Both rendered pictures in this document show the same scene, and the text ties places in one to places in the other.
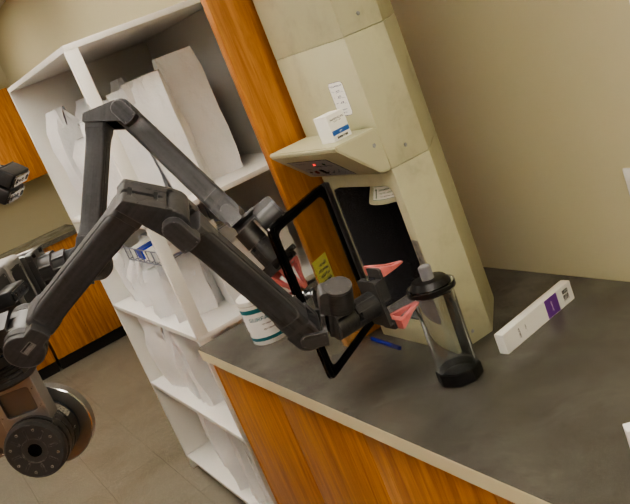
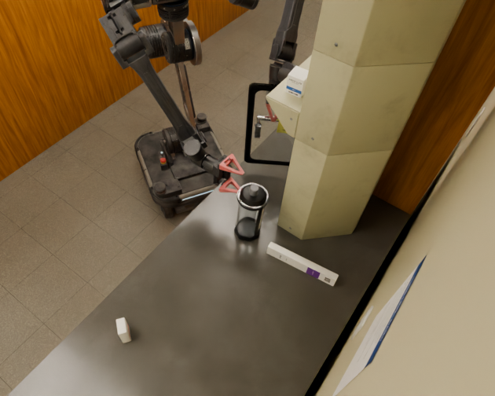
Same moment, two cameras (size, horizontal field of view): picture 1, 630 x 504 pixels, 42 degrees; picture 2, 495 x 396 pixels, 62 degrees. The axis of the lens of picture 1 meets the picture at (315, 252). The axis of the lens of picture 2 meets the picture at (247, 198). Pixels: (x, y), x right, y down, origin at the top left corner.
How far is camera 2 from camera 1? 156 cm
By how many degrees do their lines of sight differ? 59
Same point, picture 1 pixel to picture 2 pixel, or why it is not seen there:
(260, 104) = not seen: hidden behind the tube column
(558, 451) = (155, 289)
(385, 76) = (327, 97)
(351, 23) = (325, 45)
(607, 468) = (133, 313)
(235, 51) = not seen: outside the picture
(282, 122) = not seen: hidden behind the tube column
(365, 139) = (287, 111)
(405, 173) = (301, 148)
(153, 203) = (111, 34)
